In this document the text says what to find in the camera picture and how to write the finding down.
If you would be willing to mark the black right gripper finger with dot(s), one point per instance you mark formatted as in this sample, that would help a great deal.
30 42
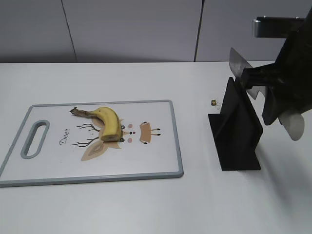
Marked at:
265 75
278 100

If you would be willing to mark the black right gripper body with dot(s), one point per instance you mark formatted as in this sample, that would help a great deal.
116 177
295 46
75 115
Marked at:
295 60

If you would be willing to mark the yellow banana with stem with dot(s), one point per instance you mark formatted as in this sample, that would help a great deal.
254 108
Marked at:
112 131

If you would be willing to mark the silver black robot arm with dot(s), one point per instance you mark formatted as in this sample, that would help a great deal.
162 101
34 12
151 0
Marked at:
269 27

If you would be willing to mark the black knife stand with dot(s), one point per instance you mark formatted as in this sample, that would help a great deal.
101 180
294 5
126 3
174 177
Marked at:
236 130

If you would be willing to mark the white cutting board grey rim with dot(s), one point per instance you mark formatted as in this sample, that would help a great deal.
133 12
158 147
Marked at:
52 146

